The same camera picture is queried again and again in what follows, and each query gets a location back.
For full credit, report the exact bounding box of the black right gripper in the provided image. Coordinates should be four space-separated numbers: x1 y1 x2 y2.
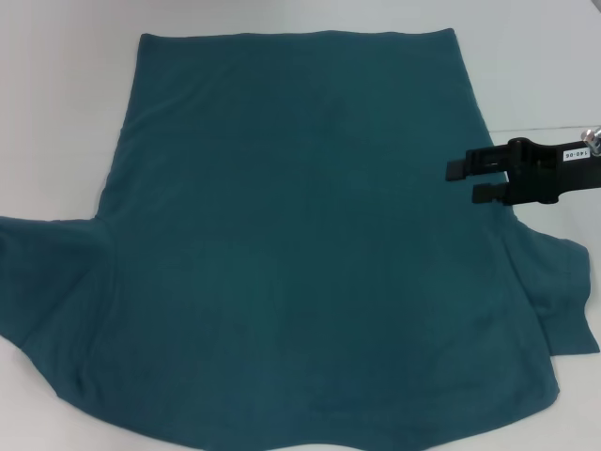
445 135 601 206

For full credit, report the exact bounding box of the blue t-shirt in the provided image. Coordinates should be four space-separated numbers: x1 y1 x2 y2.
0 28 601 451

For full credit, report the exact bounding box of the right gripper cable with connector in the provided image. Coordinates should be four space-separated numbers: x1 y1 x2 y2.
580 125 601 157

